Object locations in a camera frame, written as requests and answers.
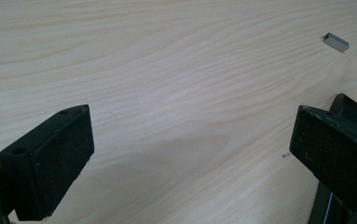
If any grey staple strip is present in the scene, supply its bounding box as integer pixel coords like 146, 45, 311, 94
323, 32, 350, 53

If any black stapler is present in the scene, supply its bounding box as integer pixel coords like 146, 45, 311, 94
308, 92, 357, 224

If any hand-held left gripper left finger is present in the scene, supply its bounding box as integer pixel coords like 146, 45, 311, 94
0, 104, 95, 222

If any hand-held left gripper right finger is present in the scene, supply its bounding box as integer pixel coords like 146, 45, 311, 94
289, 105, 357, 222

